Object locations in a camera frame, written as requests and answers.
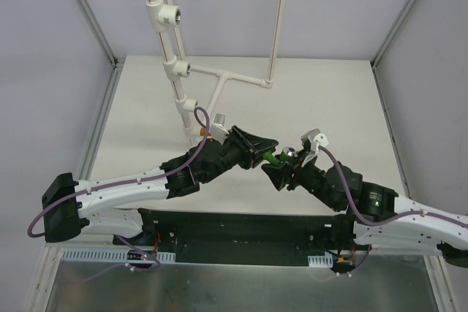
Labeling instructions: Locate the green water faucet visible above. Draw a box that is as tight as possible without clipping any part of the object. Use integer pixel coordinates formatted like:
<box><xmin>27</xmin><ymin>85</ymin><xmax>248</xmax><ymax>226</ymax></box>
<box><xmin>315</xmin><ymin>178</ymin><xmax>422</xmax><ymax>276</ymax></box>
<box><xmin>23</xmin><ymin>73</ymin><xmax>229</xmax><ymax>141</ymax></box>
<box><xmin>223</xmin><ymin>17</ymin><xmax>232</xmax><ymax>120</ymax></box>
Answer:
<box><xmin>263</xmin><ymin>147</ymin><xmax>298</xmax><ymax>165</ymax></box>

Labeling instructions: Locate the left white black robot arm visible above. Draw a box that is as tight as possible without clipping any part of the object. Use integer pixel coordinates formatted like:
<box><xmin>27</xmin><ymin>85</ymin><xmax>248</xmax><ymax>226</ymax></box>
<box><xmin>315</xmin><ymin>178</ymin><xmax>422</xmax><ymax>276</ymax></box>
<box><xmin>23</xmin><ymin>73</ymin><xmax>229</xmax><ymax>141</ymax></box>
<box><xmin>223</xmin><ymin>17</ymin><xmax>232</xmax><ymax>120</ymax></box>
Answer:
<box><xmin>40</xmin><ymin>126</ymin><xmax>279</xmax><ymax>246</ymax></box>

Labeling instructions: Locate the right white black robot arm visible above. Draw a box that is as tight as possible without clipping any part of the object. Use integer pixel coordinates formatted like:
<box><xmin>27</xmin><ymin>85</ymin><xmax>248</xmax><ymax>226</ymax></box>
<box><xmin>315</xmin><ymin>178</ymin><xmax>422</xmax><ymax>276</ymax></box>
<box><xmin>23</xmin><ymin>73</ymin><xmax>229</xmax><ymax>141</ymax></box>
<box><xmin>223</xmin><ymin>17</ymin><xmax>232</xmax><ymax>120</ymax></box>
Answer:
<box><xmin>261</xmin><ymin>147</ymin><xmax>467</xmax><ymax>268</ymax></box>

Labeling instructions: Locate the white pipe assembly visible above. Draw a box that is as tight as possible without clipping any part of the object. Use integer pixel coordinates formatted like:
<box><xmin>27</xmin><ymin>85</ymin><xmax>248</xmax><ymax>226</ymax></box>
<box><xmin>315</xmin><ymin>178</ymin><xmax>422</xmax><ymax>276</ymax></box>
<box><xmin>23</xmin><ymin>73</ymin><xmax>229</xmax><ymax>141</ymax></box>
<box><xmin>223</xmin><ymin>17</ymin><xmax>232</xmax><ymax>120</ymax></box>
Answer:
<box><xmin>145</xmin><ymin>0</ymin><xmax>285</xmax><ymax>145</ymax></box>

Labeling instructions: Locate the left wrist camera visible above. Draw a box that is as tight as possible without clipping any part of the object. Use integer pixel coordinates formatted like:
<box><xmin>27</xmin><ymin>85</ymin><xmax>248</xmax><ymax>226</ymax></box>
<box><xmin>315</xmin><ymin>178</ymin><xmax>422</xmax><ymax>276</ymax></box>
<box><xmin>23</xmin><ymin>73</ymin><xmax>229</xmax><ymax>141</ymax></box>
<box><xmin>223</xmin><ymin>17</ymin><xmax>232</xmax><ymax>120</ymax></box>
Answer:
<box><xmin>209</xmin><ymin>113</ymin><xmax>229</xmax><ymax>144</ymax></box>

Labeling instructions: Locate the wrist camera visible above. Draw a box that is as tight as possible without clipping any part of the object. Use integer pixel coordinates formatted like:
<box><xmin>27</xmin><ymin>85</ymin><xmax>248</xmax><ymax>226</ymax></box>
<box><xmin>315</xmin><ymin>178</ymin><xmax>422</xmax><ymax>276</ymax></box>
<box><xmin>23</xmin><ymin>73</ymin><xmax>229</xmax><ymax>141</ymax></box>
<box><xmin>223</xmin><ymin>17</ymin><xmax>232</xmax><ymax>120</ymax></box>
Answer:
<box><xmin>301</xmin><ymin>129</ymin><xmax>329</xmax><ymax>167</ymax></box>
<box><xmin>209</xmin><ymin>113</ymin><xmax>229</xmax><ymax>144</ymax></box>

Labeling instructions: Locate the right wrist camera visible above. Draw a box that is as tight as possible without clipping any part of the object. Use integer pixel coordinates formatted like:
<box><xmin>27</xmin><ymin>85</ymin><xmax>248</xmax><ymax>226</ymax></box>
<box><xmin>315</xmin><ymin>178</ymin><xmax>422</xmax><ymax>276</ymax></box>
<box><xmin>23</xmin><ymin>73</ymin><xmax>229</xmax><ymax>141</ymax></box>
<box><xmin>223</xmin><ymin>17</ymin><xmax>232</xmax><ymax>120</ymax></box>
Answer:
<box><xmin>301</xmin><ymin>129</ymin><xmax>329</xmax><ymax>167</ymax></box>

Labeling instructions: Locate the right white cable duct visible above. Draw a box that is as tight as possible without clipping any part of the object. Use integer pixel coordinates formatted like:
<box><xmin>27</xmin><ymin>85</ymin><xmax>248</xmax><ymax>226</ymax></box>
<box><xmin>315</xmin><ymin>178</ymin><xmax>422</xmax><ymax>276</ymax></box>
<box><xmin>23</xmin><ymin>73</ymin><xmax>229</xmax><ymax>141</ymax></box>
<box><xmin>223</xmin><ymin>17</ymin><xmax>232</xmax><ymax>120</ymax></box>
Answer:
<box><xmin>308</xmin><ymin>254</ymin><xmax>333</xmax><ymax>268</ymax></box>

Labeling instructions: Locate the white cable duct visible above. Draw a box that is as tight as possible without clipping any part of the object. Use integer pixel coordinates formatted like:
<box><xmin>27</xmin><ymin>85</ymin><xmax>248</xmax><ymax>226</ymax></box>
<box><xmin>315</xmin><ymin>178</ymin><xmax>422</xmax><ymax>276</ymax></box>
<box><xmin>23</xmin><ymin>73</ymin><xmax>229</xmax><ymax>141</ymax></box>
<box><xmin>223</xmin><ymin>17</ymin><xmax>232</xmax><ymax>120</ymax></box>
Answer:
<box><xmin>308</xmin><ymin>254</ymin><xmax>333</xmax><ymax>268</ymax></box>
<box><xmin>62</xmin><ymin>248</ymin><xmax>153</xmax><ymax>264</ymax></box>

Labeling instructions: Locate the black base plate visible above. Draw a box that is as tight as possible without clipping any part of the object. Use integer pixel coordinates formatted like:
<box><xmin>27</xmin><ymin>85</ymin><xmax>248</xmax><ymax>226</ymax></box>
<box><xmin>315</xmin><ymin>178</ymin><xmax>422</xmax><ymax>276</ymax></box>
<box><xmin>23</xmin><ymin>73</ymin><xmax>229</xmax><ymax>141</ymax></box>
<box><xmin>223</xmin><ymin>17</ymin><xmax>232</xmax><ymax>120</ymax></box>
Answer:
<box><xmin>129</xmin><ymin>209</ymin><xmax>366</xmax><ymax>267</ymax></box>

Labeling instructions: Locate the left aluminium frame post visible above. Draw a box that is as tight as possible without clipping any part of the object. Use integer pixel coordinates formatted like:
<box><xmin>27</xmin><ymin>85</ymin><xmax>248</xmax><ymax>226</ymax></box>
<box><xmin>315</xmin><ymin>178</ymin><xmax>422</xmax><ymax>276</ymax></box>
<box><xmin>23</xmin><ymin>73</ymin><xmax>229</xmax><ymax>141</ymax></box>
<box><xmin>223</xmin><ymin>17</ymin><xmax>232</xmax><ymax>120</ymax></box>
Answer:
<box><xmin>54</xmin><ymin>0</ymin><xmax>121</xmax><ymax>70</ymax></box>

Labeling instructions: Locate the aluminium frame post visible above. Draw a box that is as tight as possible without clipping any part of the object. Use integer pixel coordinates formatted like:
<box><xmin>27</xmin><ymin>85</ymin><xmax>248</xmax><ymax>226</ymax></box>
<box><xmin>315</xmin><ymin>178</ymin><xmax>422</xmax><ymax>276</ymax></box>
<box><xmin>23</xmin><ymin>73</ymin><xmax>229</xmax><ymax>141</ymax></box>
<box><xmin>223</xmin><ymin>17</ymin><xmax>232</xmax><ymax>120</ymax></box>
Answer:
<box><xmin>371</xmin><ymin>0</ymin><xmax>443</xmax><ymax>68</ymax></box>
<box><xmin>54</xmin><ymin>0</ymin><xmax>121</xmax><ymax>70</ymax></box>

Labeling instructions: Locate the right aluminium frame post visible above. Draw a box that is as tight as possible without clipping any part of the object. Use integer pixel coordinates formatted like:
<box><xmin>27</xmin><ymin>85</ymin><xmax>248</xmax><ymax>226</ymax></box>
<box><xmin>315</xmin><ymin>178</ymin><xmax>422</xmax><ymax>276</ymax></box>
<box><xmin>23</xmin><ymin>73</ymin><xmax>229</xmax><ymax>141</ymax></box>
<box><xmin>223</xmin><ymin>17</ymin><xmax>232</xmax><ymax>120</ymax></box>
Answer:
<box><xmin>371</xmin><ymin>0</ymin><xmax>443</xmax><ymax>68</ymax></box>

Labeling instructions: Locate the left white cable duct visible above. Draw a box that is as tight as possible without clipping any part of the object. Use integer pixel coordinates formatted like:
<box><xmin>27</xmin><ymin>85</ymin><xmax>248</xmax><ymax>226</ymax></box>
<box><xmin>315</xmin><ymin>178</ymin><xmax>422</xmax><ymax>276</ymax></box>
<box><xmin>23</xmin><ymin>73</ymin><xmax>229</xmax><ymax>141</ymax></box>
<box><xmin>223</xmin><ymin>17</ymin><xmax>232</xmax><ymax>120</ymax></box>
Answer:
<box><xmin>62</xmin><ymin>248</ymin><xmax>153</xmax><ymax>264</ymax></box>

